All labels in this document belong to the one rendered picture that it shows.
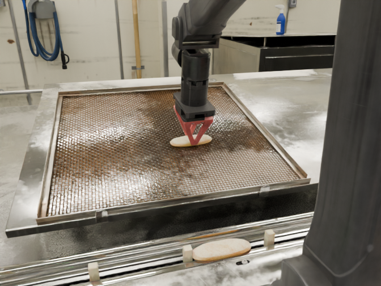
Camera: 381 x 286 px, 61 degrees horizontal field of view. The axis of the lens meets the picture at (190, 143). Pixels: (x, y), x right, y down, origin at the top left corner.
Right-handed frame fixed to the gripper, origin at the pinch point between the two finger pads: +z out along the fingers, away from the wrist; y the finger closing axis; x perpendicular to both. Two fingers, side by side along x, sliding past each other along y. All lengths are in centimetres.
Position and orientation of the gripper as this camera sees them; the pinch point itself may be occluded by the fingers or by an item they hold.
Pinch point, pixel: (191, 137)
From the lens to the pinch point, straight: 73.8
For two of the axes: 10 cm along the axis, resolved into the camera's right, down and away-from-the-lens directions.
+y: 3.1, 5.3, -7.9
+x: 9.5, -1.3, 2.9
